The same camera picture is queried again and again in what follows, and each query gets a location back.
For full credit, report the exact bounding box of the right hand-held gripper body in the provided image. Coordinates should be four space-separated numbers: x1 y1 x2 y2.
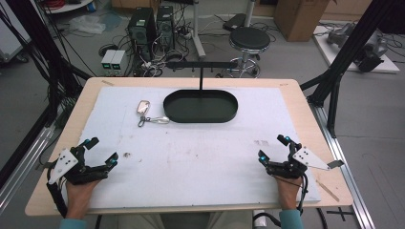
266 143 346 179

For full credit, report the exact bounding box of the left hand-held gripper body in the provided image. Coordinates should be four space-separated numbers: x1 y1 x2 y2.
47 146 111 186

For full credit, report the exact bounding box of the silver keychain with fob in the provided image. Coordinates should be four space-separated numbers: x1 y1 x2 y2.
136 99 171 129

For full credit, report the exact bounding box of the black oval tray key rack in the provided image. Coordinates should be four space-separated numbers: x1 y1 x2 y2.
162 60 240 124

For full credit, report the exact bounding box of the person's left hand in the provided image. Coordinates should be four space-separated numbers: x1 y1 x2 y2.
64 178 101 220

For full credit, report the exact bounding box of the person's right hand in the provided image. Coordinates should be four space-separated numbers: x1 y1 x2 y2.
274 174 304 212

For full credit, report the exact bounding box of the thin wooden stick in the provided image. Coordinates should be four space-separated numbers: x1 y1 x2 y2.
314 178 341 203

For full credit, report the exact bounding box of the white foam mat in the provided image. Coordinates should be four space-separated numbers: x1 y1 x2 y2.
61 86 322 210

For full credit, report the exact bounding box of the white power supply box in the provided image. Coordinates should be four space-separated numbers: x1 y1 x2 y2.
110 50 128 77
100 49 117 76

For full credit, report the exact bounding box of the white floor board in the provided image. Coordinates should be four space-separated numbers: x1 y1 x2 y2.
312 25 401 74

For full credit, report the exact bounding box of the black round stool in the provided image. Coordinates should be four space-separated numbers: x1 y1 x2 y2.
227 26 272 79

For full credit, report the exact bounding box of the clear plastic bag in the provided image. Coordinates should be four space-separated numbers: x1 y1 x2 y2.
68 14 107 35

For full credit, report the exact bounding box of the black and grey device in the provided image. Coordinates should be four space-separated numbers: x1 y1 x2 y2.
353 31 390 73

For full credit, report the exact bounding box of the brown cardboard box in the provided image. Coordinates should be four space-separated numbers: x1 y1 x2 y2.
273 0 331 43

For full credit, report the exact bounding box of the large black computer tower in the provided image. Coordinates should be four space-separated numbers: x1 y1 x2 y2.
126 6 158 62

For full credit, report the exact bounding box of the flat black case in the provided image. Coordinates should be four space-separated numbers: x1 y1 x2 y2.
222 12 248 32

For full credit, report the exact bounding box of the narrow black computer tower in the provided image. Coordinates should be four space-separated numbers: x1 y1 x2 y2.
155 4 177 52

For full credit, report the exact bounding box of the white round table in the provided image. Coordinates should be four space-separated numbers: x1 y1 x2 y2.
40 0 96 14

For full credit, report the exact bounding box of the white desk leg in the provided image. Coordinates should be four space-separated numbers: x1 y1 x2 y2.
190 0 207 62

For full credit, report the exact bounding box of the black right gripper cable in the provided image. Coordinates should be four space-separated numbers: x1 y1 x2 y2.
296 172 310 215

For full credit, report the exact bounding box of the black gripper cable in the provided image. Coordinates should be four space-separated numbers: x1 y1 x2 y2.
296 172 310 215
46 173 70 219

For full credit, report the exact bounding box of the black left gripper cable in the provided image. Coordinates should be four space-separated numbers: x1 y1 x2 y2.
46 173 70 219

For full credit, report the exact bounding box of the aluminium rail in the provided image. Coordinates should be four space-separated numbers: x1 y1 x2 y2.
0 124 57 215
309 102 377 229

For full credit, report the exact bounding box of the black metal frame post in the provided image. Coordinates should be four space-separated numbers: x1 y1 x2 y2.
300 0 405 139
0 0 94 189

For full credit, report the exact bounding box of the tangle of cables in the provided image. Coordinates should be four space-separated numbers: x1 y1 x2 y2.
133 30 192 78

